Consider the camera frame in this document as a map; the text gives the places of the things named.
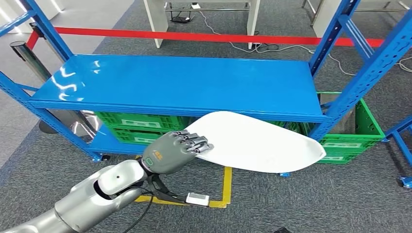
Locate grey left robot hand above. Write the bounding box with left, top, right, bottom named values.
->
left=141, top=129, right=215, bottom=175

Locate white curved plastic panel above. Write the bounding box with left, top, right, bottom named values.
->
left=185, top=111, right=326, bottom=174

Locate blue metal shelf rack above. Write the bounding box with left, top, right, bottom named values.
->
left=0, top=0, right=412, bottom=178

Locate small blue shelf rack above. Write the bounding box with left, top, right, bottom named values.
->
left=383, top=116, right=412, bottom=189

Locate yellow floor tape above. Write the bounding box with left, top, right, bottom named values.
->
left=134, top=166, right=233, bottom=209

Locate red barrier belt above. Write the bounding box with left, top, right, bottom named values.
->
left=26, top=26, right=385, bottom=49

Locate black router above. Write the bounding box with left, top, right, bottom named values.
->
left=170, top=14, right=194, bottom=24

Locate black camera bracket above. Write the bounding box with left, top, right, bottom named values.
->
left=148, top=173, right=189, bottom=204

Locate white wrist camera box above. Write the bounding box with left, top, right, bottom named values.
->
left=186, top=192, right=210, bottom=206

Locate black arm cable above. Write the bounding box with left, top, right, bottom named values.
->
left=122, top=189, right=155, bottom=233

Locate chrome stanchion post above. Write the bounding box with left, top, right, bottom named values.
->
left=29, top=21, right=46, bottom=40
left=9, top=40, right=103, bottom=143

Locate white cable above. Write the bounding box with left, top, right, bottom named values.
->
left=198, top=9, right=412, bottom=76

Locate metal frame desk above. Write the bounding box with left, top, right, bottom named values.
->
left=302, top=0, right=412, bottom=37

